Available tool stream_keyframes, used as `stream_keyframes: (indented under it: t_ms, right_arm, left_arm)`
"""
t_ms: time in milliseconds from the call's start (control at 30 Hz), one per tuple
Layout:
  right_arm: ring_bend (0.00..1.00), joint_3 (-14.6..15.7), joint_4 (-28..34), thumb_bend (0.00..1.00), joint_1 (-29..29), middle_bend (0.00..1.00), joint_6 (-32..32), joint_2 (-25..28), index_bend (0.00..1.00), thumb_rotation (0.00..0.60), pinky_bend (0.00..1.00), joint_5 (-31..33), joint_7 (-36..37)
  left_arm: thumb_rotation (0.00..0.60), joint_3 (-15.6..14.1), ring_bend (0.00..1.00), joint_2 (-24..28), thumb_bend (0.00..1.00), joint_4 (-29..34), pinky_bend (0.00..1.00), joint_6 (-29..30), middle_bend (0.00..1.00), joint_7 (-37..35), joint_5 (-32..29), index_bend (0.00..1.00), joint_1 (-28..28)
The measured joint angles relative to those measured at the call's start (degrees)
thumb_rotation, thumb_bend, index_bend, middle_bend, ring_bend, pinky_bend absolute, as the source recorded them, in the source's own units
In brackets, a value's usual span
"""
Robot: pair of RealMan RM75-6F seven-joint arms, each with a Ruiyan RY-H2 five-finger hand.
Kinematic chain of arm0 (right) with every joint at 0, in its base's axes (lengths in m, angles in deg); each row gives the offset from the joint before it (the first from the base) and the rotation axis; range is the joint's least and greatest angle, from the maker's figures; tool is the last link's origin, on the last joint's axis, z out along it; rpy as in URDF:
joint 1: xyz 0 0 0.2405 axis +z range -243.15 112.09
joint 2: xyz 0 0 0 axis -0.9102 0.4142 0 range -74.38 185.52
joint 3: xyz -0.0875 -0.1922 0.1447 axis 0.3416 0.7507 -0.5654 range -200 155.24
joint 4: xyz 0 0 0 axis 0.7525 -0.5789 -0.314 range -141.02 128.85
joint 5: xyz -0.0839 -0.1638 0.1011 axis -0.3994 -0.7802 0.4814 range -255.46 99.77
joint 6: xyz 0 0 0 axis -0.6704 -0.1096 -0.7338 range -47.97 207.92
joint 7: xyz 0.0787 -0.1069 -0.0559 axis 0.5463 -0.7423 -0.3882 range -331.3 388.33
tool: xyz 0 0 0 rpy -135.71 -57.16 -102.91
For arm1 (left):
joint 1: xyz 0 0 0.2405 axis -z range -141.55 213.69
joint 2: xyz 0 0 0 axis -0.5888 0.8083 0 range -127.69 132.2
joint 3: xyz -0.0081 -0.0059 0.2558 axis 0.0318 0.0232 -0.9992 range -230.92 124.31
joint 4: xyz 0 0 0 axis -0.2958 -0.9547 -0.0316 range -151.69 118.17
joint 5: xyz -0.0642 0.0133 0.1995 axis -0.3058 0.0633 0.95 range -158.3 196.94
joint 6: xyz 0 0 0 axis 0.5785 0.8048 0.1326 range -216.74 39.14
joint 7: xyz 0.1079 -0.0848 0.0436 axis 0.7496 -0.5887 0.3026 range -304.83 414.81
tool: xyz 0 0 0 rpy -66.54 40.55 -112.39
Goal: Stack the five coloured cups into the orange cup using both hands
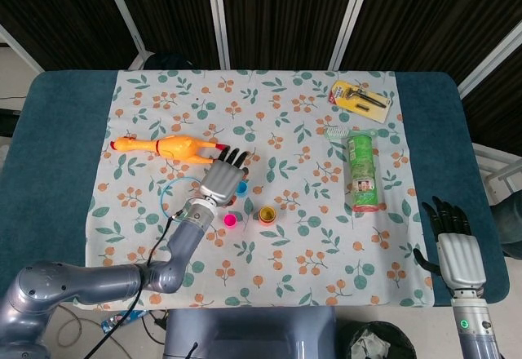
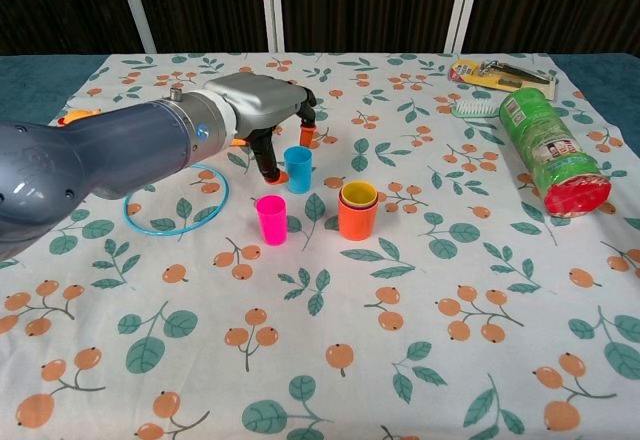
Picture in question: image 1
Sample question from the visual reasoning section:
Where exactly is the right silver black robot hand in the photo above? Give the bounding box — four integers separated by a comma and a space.
412, 195, 489, 297

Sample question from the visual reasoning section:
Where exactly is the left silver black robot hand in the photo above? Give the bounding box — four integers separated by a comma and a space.
197, 146, 250, 207

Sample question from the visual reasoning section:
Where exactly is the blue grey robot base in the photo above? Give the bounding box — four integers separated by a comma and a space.
162, 308, 339, 359

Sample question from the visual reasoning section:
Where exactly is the yellow rubber chicken toy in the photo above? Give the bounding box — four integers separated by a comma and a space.
109, 134, 229, 167

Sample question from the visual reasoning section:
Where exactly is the white metal rack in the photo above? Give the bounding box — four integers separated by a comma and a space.
472, 142, 522, 205

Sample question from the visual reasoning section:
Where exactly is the floral print tablecloth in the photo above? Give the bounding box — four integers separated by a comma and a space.
84, 69, 434, 310

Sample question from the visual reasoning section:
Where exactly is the black bagged trash bin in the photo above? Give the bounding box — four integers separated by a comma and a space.
337, 320, 418, 359

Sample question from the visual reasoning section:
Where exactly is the white bristle green brush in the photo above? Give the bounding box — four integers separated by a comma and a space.
324, 125, 351, 140

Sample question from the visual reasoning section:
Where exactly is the black chair back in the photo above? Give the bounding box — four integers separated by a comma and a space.
142, 51, 196, 71

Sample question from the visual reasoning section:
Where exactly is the green bottle red cap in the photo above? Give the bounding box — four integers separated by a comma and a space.
346, 130, 387, 214

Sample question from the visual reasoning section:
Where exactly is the razor on yellow card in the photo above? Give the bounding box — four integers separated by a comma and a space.
328, 80, 393, 124

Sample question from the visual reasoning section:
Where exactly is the teal table cover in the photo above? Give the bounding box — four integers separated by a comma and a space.
0, 69, 511, 309

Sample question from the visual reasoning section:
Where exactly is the blue plastic ring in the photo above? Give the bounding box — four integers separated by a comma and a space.
159, 175, 205, 224

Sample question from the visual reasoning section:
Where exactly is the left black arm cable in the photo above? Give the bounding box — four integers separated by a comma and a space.
79, 210, 184, 359

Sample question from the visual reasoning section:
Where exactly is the white partition post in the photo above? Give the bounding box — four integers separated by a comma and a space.
205, 0, 230, 70
456, 34, 522, 99
329, 0, 377, 70
0, 24, 44, 73
97, 0, 148, 70

